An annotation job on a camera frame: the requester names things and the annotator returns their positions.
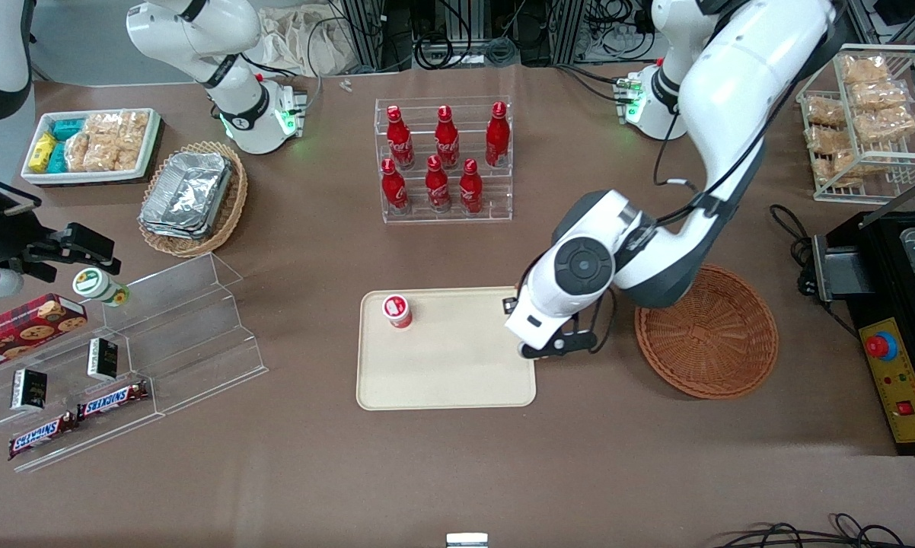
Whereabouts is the yellow snack pack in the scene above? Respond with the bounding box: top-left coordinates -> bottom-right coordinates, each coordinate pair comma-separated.
29,132 -> 58,167

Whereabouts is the red tartan cookie box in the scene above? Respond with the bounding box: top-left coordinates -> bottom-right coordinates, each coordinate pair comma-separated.
0,292 -> 90,378

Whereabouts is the white wire rack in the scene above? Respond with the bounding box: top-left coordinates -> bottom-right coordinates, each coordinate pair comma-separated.
796,43 -> 915,204

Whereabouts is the brown snack bag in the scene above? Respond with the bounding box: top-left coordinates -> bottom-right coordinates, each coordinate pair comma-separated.
852,106 -> 915,147
849,79 -> 910,112
841,54 -> 890,86
805,97 -> 848,129
811,149 -> 860,187
805,126 -> 856,155

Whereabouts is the black appliance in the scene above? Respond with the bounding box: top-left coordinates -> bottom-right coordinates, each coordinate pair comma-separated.
813,209 -> 915,458

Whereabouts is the beige plastic tray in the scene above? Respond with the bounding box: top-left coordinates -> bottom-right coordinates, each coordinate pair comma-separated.
355,286 -> 538,412

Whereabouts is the small black box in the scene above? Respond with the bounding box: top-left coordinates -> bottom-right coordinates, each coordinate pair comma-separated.
86,337 -> 120,382
9,367 -> 49,414

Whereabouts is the clear acrylic step shelf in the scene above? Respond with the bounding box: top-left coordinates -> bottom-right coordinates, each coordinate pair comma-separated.
0,304 -> 167,474
104,252 -> 269,416

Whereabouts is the red white yogurt cup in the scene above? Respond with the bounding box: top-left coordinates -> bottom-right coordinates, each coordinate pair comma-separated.
382,294 -> 415,330

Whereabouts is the white rectangular snack tray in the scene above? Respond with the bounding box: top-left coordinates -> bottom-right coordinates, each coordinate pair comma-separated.
21,107 -> 162,186

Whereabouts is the brown round wicker basket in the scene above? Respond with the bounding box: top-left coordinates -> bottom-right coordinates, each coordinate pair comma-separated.
634,264 -> 780,401

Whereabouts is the yellow emergency stop panel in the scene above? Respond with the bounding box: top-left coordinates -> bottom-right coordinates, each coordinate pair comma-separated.
859,317 -> 915,444

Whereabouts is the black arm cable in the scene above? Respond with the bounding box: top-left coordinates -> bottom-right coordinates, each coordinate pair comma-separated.
652,107 -> 736,225

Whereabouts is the aluminium frame rack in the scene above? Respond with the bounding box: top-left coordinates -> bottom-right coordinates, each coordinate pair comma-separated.
342,0 -> 660,71

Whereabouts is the silver foil tray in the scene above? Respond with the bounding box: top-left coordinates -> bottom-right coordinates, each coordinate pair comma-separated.
139,151 -> 235,241

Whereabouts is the green lidded cup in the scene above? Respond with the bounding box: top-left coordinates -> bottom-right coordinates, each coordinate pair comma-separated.
72,267 -> 132,309

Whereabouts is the clear acrylic bottle rack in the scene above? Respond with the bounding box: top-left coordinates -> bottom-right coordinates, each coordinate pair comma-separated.
374,94 -> 515,225

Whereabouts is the light oval wicker basket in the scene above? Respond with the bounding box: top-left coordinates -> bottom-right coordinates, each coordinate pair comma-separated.
137,140 -> 249,259

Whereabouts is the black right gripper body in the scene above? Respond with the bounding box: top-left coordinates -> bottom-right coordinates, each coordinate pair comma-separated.
0,164 -> 64,276

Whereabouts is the beige cloth bag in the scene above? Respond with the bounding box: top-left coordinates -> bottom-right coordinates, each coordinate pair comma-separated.
253,6 -> 361,78

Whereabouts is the black floor cable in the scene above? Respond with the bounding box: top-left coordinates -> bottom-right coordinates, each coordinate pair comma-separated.
716,512 -> 915,548

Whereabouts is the Snickers bar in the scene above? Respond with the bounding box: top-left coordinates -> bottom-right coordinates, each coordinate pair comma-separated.
76,380 -> 151,422
8,412 -> 80,461

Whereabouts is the red cola bottle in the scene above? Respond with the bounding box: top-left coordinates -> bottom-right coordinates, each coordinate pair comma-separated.
381,157 -> 410,215
425,155 -> 452,215
485,100 -> 512,169
386,104 -> 416,170
458,158 -> 485,216
434,104 -> 461,170

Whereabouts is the rice cracker bag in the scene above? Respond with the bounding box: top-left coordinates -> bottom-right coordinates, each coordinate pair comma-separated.
65,133 -> 93,173
84,112 -> 123,143
119,111 -> 151,151
84,140 -> 143,173

